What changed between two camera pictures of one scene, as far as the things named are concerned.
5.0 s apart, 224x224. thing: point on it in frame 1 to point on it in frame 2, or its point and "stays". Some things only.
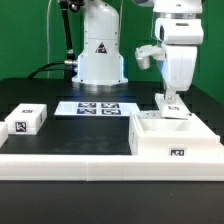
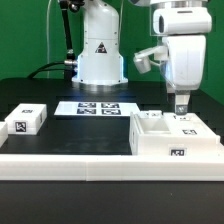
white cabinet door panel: (172, 110) to (187, 126)
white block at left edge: (3, 133) stays
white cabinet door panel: (150, 115) stays
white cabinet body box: (153, 135) stays
